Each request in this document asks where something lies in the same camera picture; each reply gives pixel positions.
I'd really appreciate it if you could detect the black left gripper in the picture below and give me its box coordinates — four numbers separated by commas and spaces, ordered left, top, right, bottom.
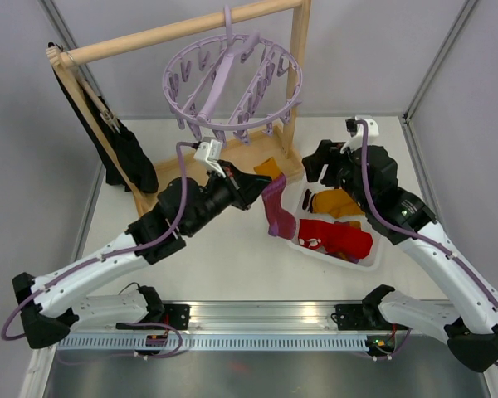
186, 160, 272, 236

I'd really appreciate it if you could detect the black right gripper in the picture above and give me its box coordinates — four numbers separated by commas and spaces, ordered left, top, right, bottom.
302, 138, 373, 212

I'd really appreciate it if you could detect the mustard sock brown cuff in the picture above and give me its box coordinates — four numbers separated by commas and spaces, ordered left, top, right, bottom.
301, 189, 364, 219

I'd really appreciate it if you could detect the mustard yellow sock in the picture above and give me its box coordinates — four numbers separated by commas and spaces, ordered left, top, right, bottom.
253, 157, 282, 180

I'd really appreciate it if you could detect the maroon purple striped sock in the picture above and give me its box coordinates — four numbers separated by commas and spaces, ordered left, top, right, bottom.
261, 173, 297, 240

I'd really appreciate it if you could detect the purple round clip hanger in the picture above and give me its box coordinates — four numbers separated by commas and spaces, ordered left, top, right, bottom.
162, 7, 303, 144

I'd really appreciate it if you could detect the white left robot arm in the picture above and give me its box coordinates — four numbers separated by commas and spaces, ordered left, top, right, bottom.
12, 161, 271, 349

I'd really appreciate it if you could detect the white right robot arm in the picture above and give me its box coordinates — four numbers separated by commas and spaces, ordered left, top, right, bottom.
302, 140, 498, 373

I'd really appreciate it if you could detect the black garment on hanger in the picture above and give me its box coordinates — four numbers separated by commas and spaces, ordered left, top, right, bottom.
47, 41, 159, 194

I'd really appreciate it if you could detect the wooden clip hanger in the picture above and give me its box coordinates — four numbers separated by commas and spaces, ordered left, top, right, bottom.
46, 43, 128, 138

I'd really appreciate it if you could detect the white plastic basket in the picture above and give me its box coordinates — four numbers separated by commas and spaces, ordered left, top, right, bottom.
289, 182, 385, 271

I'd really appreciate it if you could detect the wooden clothes rack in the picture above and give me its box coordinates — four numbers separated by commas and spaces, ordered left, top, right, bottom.
46, 1, 310, 214

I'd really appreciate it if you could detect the red sock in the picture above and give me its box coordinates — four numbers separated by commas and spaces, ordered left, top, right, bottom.
298, 219, 374, 261

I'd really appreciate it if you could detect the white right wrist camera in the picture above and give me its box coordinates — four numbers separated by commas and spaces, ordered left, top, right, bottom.
340, 116, 379, 153

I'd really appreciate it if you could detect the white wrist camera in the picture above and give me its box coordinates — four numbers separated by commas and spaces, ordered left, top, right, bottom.
340, 116, 379, 153
193, 138, 226, 177

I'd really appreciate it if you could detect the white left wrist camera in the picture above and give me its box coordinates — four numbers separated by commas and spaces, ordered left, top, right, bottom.
193, 138, 226, 177

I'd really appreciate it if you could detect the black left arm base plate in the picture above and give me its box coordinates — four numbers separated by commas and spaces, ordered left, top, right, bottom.
115, 303, 191, 331

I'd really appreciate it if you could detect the aluminium mounting rail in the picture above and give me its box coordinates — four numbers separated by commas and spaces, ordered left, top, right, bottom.
161, 301, 453, 332

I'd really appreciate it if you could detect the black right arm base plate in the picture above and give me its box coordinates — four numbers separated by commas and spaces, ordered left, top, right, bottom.
331, 303, 408, 332

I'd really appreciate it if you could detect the white slotted cable duct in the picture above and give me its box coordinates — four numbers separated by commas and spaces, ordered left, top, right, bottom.
57, 333, 368, 352

